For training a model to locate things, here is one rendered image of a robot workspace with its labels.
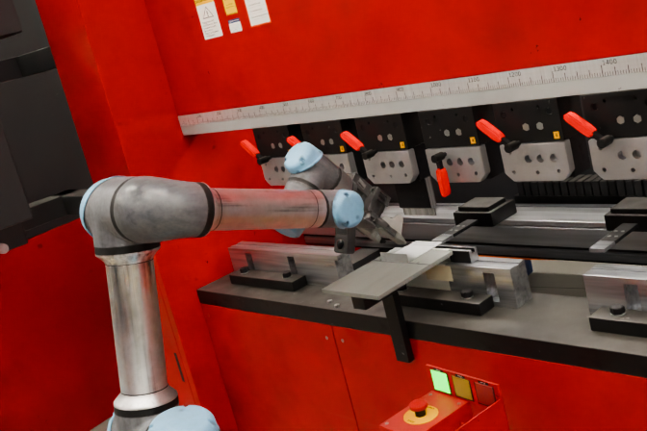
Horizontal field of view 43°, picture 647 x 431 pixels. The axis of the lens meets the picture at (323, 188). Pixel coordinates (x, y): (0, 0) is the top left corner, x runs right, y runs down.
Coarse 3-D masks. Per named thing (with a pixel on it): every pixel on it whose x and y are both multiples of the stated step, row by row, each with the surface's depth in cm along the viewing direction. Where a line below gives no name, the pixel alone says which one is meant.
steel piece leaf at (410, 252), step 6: (408, 246) 202; (414, 246) 201; (420, 246) 200; (426, 246) 199; (432, 246) 198; (384, 252) 196; (396, 252) 200; (402, 252) 199; (408, 252) 198; (414, 252) 197; (420, 252) 196; (426, 252) 195; (384, 258) 196; (390, 258) 195; (396, 258) 193; (402, 258) 192; (408, 258) 194; (414, 258) 193
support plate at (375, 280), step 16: (432, 256) 191; (448, 256) 191; (352, 272) 194; (368, 272) 191; (384, 272) 189; (400, 272) 186; (416, 272) 183; (336, 288) 187; (352, 288) 184; (368, 288) 181; (384, 288) 179
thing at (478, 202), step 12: (468, 204) 213; (480, 204) 211; (492, 204) 208; (504, 204) 210; (456, 216) 214; (468, 216) 211; (480, 216) 208; (492, 216) 206; (504, 216) 209; (456, 228) 206; (468, 228) 206; (432, 240) 202; (444, 240) 200
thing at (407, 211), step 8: (400, 184) 198; (408, 184) 196; (416, 184) 194; (424, 184) 192; (400, 192) 199; (408, 192) 197; (416, 192) 195; (424, 192) 193; (432, 192) 193; (400, 200) 200; (408, 200) 198; (416, 200) 196; (424, 200) 194; (432, 200) 193; (408, 208) 199; (416, 208) 197; (424, 208) 195; (432, 208) 193
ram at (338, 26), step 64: (192, 0) 228; (320, 0) 193; (384, 0) 179; (448, 0) 167; (512, 0) 157; (576, 0) 148; (640, 0) 139; (192, 64) 237; (256, 64) 217; (320, 64) 200; (384, 64) 185; (448, 64) 172; (512, 64) 161; (192, 128) 248
